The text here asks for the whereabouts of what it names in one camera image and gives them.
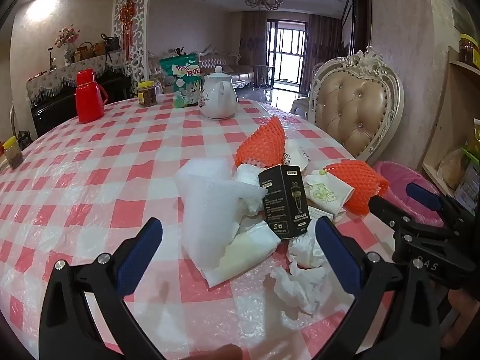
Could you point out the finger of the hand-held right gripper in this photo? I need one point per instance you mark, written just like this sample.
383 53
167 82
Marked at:
423 195
388 212

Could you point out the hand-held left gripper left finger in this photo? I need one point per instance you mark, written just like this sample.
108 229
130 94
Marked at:
138 258

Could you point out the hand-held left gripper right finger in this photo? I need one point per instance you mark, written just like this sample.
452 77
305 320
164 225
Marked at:
337 255

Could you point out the pink bagged waste bin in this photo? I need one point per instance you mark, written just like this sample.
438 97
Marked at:
397 180

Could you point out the orange foam net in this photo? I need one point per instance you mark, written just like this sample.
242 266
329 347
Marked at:
262 142
360 187

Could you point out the white printed paper cup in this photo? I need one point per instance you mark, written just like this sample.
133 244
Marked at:
326 193

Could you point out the black carton box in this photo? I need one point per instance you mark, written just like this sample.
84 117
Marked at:
281 202

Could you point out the white printed paper carton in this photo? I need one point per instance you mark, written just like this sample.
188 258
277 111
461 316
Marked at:
300 153

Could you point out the white tissue wad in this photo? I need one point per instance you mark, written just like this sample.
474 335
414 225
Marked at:
247 176

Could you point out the person's right hand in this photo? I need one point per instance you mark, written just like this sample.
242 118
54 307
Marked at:
463 311

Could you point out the person's left hand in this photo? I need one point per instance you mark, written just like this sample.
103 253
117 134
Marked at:
217 353

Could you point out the brown filled plastic bag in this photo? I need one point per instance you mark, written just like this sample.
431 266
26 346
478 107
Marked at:
452 168

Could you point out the wooden corner shelf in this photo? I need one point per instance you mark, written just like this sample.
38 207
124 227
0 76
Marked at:
461 101

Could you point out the pink white checkered tablecloth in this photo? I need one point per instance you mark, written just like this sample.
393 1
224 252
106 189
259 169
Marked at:
112 157

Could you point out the ornate tufted beige chair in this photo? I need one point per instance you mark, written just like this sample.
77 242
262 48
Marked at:
352 108

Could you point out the red jar yellow label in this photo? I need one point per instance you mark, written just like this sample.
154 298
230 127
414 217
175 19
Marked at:
468 50

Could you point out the glass jar yellow lid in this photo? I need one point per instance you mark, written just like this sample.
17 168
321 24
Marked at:
147 96
13 153

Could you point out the red thermos jug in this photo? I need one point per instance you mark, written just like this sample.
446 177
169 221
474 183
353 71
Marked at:
88 97

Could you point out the black piano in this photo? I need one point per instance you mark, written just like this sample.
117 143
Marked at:
56 108

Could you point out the brown curtain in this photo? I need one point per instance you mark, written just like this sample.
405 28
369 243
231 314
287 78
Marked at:
253 37
324 45

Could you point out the white teapot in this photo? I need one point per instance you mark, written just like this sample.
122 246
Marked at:
219 97

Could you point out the green snack bag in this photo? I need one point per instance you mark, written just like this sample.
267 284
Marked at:
183 82

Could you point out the ornate beige armchair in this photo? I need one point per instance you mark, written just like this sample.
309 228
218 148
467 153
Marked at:
153 63

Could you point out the floral fringed piano cover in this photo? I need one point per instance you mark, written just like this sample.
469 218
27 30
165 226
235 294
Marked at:
56 77

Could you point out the ornate beige sofa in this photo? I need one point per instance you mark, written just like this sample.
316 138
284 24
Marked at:
228 62

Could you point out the black handbag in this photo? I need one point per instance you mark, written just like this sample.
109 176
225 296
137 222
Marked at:
111 43

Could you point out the vase of pink flowers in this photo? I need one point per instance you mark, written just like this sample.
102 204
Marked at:
67 37

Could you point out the white lattice screen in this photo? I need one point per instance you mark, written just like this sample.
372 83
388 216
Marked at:
140 26

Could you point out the red knot hanging ornament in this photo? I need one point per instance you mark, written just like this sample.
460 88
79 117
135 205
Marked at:
128 11

